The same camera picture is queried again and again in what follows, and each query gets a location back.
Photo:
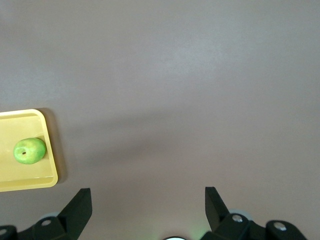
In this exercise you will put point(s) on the yellow plastic tray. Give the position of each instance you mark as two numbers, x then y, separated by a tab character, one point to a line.
17	125

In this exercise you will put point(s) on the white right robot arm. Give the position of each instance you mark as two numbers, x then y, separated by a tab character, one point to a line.
176	238

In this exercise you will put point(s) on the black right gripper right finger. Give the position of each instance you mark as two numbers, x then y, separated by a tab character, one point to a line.
217	217

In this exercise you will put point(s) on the green apple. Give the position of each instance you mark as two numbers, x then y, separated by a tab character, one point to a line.
30	151

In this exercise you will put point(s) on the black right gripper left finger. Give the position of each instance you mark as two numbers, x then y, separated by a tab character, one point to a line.
75	215

